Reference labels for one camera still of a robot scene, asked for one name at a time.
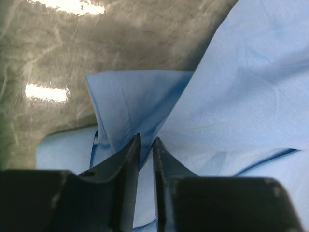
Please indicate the light blue long sleeve shirt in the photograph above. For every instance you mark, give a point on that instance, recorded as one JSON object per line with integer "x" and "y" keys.
{"x": 243, "y": 112}

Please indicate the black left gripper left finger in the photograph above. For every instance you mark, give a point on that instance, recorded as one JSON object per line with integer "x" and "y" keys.
{"x": 112, "y": 189}

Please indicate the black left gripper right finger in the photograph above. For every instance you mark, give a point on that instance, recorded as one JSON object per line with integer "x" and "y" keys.
{"x": 167, "y": 173}

